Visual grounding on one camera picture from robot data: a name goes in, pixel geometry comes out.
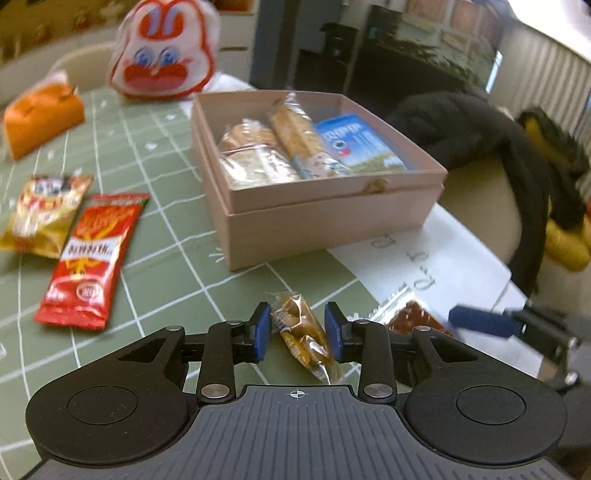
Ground red snack packet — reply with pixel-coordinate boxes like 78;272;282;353
34;193;151;331

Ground beige chair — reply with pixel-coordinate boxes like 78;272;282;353
436;154;591;306
46;44;117;92

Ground pink cardboard box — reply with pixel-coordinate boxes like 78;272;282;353
191;90;448;272

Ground red white rabbit bag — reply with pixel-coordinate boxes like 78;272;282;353
108;0;221;100

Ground white vertical blinds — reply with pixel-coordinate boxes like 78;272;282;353
489;18;591;117

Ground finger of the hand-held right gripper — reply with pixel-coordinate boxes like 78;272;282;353
447;304;532;339

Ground orange tissue pack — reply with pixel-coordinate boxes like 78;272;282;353
2;71;86;160

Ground yellow garment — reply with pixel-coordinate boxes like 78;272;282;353
517;108;591;274

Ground dark red clear-wrapped snack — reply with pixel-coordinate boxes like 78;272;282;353
367;288;456;339

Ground black cabinet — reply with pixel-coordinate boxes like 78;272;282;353
295;21;490;110

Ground black framed rack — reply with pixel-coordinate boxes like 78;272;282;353
406;0;505;88

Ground blue milk carton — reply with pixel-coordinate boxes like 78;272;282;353
315;114;411;174

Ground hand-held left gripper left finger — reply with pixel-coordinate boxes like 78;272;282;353
111;302;272;405

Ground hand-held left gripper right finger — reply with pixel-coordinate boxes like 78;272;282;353
323;302;482;405

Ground black jacket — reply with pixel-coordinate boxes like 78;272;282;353
385;91;588;297

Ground yellow snack packet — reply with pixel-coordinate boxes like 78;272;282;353
0;173;94;260

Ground long clear biscuit pack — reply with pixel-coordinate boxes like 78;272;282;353
268;91;352;181

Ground brown snack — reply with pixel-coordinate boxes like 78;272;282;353
267;292;343;384

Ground white paper sheet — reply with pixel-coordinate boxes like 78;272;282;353
328;203;555;380

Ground clear pack of round biscuits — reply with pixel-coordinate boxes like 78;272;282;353
218;119;304;190

